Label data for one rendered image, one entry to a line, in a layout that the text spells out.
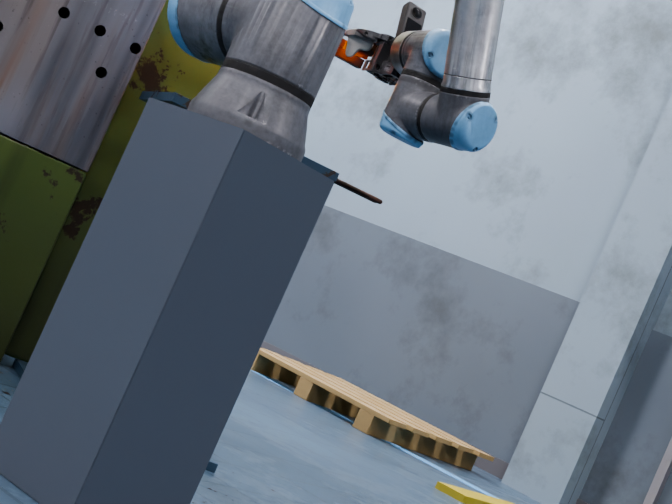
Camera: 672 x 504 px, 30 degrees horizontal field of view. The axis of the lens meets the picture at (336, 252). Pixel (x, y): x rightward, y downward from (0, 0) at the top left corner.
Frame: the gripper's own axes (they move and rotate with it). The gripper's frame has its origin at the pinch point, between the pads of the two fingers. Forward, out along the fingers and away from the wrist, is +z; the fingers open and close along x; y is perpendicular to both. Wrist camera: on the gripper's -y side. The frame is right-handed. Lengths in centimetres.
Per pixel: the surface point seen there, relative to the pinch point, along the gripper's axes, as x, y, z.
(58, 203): -39, 57, 34
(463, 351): 221, 48, 289
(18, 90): -57, 38, 35
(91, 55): -46, 25, 35
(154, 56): -29, 16, 54
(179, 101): -31.0, 27.8, 6.7
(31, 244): -41, 68, 34
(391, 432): 158, 91, 208
